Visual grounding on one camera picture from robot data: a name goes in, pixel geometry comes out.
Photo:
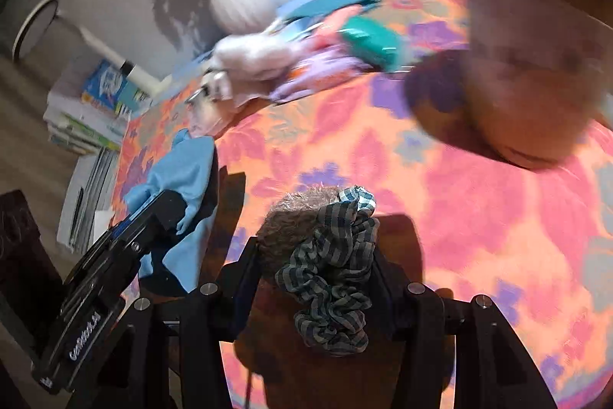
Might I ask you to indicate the white plush toy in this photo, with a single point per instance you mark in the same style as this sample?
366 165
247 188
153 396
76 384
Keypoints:
258 59

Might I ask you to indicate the dark wooden furniture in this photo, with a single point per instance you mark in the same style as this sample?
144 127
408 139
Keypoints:
24 255

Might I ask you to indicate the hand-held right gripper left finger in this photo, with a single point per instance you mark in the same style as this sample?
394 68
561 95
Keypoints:
239 277

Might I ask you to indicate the green black striped scrunchie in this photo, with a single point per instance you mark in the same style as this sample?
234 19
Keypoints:
330 275

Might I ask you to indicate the blue cloth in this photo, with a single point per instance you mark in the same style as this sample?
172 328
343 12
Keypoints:
184 164

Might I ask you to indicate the teal pouch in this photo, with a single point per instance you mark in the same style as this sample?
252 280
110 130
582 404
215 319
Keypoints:
376 40

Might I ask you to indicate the white round stool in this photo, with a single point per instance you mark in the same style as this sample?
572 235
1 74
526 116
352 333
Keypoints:
33 23

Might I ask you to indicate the white round vase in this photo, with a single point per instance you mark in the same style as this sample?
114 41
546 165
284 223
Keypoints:
239 4

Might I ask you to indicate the teal cloth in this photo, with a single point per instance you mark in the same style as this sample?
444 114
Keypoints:
335 1

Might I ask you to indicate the orange pink floral blanket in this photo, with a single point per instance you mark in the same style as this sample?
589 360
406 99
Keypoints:
431 222

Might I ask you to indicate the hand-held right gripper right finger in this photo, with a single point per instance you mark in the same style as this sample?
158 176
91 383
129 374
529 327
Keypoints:
390 289

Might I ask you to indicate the stack of white boards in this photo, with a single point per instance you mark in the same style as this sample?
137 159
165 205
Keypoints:
86 198

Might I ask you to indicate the brown fuzzy scrunchie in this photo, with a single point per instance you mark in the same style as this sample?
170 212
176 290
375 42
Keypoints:
297 222

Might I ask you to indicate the tan woven basket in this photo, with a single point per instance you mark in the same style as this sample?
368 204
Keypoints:
522 69

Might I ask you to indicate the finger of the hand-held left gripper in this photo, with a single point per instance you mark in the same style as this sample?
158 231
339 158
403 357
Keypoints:
158 215

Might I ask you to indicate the purple cloth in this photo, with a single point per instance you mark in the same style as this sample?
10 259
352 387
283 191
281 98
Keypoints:
316 73

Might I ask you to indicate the stack of books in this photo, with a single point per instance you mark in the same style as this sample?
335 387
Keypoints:
96 102

